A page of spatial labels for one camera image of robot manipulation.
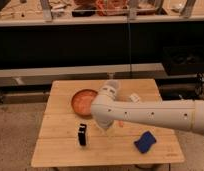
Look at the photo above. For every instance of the grey metal shelf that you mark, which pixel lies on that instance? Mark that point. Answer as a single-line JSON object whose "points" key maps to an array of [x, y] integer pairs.
{"points": [[45, 76]]}

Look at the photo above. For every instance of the wooden table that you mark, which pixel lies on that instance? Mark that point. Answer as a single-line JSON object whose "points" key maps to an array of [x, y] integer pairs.
{"points": [[58, 145]]}

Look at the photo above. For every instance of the blue sponge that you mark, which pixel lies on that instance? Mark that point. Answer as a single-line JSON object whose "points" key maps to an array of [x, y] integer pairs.
{"points": [[145, 142]]}

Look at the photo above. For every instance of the white tube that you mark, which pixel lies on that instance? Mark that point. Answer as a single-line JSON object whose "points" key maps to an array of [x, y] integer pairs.
{"points": [[134, 98]]}

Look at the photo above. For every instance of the clear plastic cup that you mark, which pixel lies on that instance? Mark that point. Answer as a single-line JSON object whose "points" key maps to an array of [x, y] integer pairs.
{"points": [[113, 83]]}

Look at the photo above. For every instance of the orange carrot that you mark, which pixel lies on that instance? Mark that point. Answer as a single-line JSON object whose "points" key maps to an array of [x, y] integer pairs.
{"points": [[121, 124]]}

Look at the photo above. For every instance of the orange bowl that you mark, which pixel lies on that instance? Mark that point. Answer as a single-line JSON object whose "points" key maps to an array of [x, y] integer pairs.
{"points": [[81, 101]]}

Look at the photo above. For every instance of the black eraser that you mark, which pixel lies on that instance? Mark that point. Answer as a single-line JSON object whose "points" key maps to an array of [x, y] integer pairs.
{"points": [[82, 134]]}

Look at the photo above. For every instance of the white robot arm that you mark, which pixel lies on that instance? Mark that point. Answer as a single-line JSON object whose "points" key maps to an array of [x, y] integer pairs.
{"points": [[185, 115]]}

